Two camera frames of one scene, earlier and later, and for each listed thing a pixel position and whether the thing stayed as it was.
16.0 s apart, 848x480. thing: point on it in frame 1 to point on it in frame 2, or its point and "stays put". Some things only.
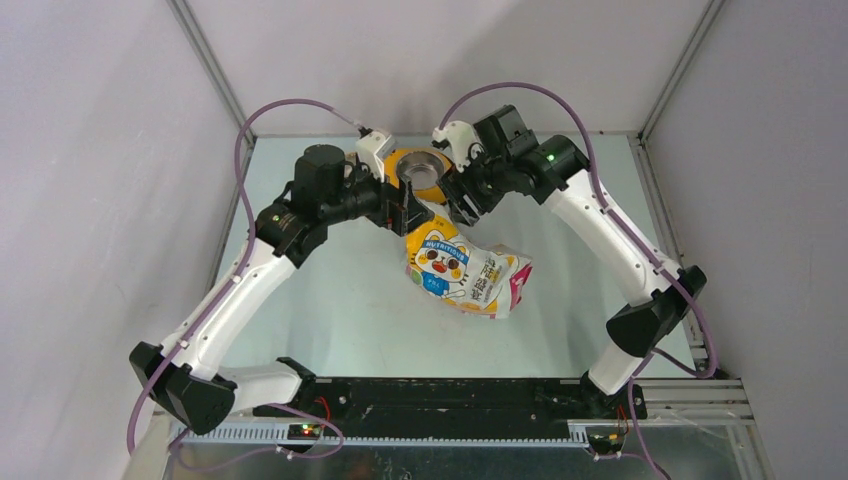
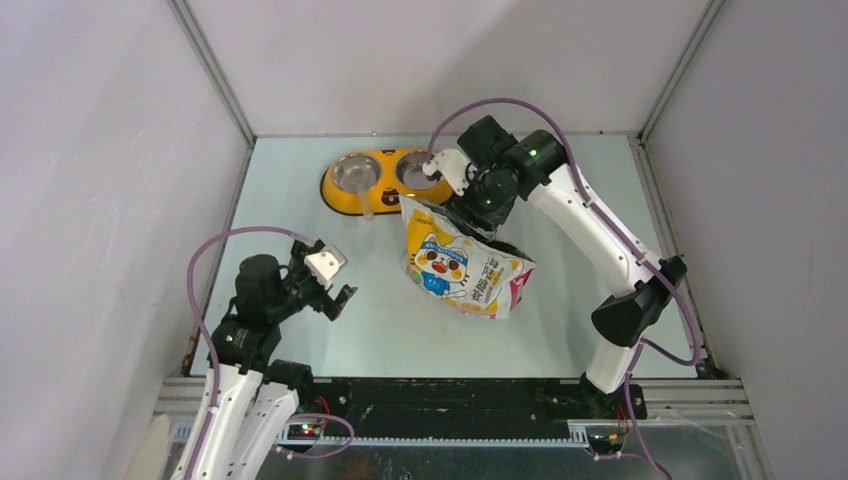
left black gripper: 401,217 to 330,306
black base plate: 457,405 stays put
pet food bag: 484,279 stays put
